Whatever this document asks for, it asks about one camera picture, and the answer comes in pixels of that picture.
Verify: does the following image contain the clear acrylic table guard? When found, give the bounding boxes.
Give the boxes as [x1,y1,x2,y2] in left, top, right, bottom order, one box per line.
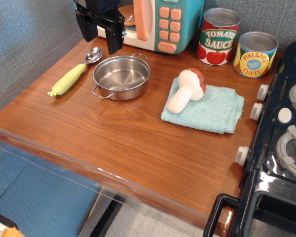
[0,141,203,237]

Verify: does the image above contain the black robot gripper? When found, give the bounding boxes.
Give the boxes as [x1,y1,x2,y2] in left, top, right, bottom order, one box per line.
[74,0,126,55]

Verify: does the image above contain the plush white brown mushroom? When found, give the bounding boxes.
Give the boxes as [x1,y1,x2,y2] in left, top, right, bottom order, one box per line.
[166,68,207,114]

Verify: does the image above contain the black toy stove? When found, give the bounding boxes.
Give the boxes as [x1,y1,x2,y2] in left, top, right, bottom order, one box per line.
[203,42,296,237]

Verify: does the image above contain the pineapple slices can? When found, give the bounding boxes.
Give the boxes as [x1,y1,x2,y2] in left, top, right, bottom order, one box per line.
[233,32,279,79]

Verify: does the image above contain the tomato sauce can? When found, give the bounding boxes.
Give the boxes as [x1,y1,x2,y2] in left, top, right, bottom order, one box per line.
[197,7,241,66]

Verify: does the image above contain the stainless steel two-handled pot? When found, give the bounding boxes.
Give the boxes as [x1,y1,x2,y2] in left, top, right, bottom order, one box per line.
[92,53,150,101]

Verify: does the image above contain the orange object at corner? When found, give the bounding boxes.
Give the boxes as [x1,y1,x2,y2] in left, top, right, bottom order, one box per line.
[1,227,24,237]

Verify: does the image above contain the teal and pink toy microwave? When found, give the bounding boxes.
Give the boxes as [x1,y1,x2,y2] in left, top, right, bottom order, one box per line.
[93,0,205,55]

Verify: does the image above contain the folded light teal cloth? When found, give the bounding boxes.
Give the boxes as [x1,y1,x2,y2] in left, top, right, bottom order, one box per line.
[161,85,245,134]

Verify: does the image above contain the spoon with green handle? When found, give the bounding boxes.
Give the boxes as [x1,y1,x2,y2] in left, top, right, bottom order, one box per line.
[47,47,103,97]

